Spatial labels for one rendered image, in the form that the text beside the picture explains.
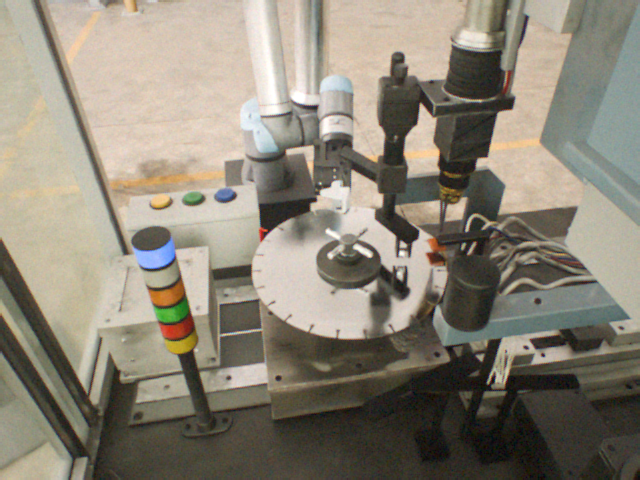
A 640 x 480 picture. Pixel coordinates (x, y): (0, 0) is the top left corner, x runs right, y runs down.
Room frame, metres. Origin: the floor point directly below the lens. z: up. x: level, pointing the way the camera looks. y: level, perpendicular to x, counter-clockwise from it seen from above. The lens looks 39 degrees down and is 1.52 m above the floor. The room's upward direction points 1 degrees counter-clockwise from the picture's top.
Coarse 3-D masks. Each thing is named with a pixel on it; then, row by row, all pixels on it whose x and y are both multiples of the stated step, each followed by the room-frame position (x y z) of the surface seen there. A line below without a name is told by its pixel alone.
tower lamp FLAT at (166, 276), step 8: (176, 256) 0.45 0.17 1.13; (168, 264) 0.44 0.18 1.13; (176, 264) 0.45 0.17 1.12; (144, 272) 0.43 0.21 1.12; (152, 272) 0.43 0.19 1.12; (160, 272) 0.43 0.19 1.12; (168, 272) 0.44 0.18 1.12; (176, 272) 0.44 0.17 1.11; (144, 280) 0.44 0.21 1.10; (152, 280) 0.43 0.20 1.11; (160, 280) 0.43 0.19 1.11; (168, 280) 0.43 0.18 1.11; (176, 280) 0.44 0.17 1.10; (160, 288) 0.43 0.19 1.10
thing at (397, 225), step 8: (384, 200) 0.66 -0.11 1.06; (392, 200) 0.66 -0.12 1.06; (384, 208) 0.66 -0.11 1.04; (392, 208) 0.66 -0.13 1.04; (376, 216) 0.67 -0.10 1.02; (384, 216) 0.66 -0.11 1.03; (392, 216) 0.66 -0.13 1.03; (400, 216) 0.66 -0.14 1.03; (384, 224) 0.65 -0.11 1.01; (392, 224) 0.64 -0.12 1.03; (400, 224) 0.63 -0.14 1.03; (408, 224) 0.63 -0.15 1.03; (392, 232) 0.63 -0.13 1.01; (400, 232) 0.62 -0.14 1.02; (408, 232) 0.61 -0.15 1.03; (416, 232) 0.61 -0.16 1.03; (400, 240) 0.62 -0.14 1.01; (408, 240) 0.61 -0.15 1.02; (416, 240) 0.62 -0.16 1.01; (408, 248) 0.62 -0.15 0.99; (408, 256) 0.62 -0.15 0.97
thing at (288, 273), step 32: (288, 224) 0.74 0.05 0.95; (320, 224) 0.74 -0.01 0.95; (352, 224) 0.74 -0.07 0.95; (256, 256) 0.65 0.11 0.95; (288, 256) 0.65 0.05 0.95; (384, 256) 0.64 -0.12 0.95; (416, 256) 0.64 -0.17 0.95; (256, 288) 0.57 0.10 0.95; (288, 288) 0.57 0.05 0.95; (320, 288) 0.57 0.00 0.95; (352, 288) 0.57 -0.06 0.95; (384, 288) 0.57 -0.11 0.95; (416, 288) 0.56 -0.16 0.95; (288, 320) 0.50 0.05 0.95; (320, 320) 0.50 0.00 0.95; (352, 320) 0.50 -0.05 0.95; (384, 320) 0.50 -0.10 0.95
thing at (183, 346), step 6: (192, 336) 0.44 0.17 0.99; (168, 342) 0.43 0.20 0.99; (174, 342) 0.43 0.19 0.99; (180, 342) 0.43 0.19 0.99; (186, 342) 0.43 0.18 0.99; (192, 342) 0.44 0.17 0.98; (168, 348) 0.44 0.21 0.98; (174, 348) 0.43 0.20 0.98; (180, 348) 0.43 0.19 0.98; (186, 348) 0.43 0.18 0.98; (192, 348) 0.44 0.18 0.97; (174, 354) 0.43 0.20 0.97; (180, 354) 0.43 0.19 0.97
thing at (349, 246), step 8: (328, 232) 0.66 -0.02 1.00; (360, 232) 0.65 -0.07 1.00; (344, 240) 0.62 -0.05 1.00; (352, 240) 0.62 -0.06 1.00; (336, 248) 0.61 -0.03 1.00; (344, 248) 0.61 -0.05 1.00; (352, 248) 0.62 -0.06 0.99; (360, 248) 0.61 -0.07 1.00; (328, 256) 0.60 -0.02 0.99; (344, 256) 0.62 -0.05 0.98; (352, 256) 0.62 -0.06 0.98; (368, 256) 0.59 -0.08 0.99
